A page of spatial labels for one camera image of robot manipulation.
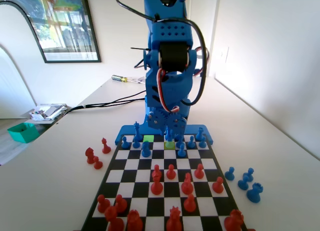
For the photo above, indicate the white light switch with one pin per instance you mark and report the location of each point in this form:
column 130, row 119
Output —
column 224, row 54

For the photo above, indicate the green plastic bin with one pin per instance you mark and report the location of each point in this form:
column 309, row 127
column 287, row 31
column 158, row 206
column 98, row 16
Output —
column 22, row 134

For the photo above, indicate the red bishop chess piece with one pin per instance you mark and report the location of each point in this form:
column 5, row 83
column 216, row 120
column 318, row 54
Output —
column 105, row 147

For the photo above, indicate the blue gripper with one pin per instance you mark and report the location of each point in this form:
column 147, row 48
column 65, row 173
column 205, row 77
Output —
column 167, row 121

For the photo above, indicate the black and white chessboard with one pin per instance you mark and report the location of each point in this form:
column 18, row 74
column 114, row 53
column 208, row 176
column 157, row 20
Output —
column 140, row 176

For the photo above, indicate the white arched panel dark rim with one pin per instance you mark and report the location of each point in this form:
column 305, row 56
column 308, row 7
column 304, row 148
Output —
column 15, row 28

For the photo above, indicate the pile of papers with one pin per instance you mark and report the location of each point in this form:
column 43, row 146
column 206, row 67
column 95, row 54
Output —
column 47, row 112

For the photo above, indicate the blue bishop chess piece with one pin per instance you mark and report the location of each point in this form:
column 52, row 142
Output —
column 181, row 136

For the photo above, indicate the black framed picture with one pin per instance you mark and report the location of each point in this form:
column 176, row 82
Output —
column 67, row 28

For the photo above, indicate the black zip tie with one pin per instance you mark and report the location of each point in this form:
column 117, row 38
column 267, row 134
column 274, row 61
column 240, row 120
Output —
column 138, row 49

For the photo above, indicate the blue rook chess piece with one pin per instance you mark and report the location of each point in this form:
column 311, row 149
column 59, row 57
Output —
column 255, row 193
column 199, row 134

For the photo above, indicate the tall blue queen chess piece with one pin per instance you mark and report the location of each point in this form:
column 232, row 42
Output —
column 136, row 132

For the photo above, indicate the red pawn chess piece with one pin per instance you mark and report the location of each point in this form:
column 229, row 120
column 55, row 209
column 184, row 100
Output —
column 170, row 173
column 218, row 187
column 102, row 204
column 97, row 164
column 120, row 204
column 190, row 204
column 199, row 172

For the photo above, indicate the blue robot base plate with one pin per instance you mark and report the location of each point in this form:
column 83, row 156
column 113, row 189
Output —
column 125, row 131

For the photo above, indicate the small white arched panel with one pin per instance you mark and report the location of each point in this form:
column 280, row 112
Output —
column 12, row 91

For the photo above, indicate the red queen chess piece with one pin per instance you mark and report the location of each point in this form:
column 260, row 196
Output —
column 174, row 221

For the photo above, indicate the captured blue chess pieces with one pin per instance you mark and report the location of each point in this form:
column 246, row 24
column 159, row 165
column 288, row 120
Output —
column 245, row 182

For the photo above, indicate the white door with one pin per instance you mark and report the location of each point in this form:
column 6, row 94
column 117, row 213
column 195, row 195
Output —
column 212, row 28

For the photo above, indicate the blue table clamp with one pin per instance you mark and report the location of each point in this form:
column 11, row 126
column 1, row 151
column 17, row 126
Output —
column 197, row 74

